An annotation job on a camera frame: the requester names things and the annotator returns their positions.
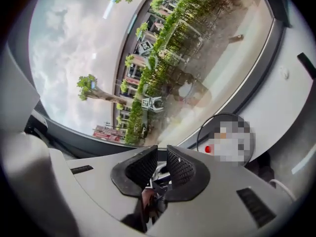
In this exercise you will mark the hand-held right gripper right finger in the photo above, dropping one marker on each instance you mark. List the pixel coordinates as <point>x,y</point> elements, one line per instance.
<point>187,176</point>

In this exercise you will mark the red brick building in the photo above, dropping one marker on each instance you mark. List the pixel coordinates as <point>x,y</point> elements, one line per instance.
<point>106,133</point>

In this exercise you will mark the brown outdoor block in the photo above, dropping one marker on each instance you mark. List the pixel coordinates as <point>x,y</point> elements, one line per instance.
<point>235,38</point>

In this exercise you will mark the green hedge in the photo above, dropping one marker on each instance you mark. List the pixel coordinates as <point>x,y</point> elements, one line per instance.
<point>172,33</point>

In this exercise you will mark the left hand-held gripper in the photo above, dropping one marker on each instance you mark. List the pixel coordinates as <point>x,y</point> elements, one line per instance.
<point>160,181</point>

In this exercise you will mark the white wall socket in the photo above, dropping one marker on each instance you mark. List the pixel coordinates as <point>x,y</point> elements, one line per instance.
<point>285,73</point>

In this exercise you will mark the dark grey building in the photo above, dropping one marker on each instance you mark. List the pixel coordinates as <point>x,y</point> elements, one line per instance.
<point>130,58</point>

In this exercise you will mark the black rectangular object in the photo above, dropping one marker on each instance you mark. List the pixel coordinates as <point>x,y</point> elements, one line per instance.
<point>307,64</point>

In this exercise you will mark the red bottle cap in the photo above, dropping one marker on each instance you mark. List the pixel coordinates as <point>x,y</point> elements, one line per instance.
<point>209,149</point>

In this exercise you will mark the black mesh waste bin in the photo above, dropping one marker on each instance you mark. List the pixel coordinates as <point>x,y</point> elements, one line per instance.
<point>237,157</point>

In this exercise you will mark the pruned street tree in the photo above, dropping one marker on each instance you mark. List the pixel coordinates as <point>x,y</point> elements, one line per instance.
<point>106,96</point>

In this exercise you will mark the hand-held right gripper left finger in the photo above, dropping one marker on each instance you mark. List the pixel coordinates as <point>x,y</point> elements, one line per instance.
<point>133,174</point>

